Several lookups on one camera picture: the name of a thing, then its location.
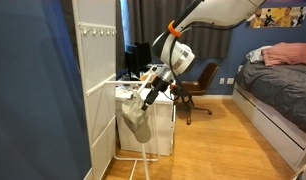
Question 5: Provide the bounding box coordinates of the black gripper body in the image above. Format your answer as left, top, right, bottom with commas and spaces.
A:
150, 75, 171, 96

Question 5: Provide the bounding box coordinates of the beige cap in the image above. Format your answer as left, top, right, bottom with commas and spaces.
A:
120, 94, 153, 145

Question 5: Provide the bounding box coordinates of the white metal mesh rack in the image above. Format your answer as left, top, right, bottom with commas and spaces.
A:
71, 0, 161, 180

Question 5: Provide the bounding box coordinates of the white desk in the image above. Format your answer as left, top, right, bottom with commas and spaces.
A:
114, 87, 177, 157

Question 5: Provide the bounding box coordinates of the black computer monitor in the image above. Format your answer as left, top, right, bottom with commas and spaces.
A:
124, 44, 141, 81
136, 41, 154, 68

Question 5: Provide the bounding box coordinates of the brown office chair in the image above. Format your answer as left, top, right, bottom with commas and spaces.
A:
178, 61, 221, 126

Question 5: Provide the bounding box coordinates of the white baseboard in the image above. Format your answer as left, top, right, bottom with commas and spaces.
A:
192, 94, 234, 101

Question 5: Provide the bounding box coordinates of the dark grey curtain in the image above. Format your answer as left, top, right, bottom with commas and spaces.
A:
115, 0, 233, 62

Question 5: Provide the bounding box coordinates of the light grey pillow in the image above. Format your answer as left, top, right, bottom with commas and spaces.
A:
245, 45, 273, 65

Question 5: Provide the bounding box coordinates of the grey blanket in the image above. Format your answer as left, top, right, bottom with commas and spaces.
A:
234, 59, 306, 135

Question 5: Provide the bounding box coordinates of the pink pillow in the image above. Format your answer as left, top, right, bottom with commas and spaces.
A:
260, 41, 306, 67

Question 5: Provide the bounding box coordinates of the basketball players poster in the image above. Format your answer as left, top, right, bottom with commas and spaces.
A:
244, 6, 306, 30

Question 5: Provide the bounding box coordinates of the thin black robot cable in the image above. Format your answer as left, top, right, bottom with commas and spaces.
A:
168, 20, 248, 108

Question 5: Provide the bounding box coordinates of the orange cable strap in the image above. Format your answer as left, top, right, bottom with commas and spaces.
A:
167, 20, 183, 38

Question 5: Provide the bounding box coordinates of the white bed frame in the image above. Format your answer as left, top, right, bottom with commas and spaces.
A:
231, 81, 306, 173

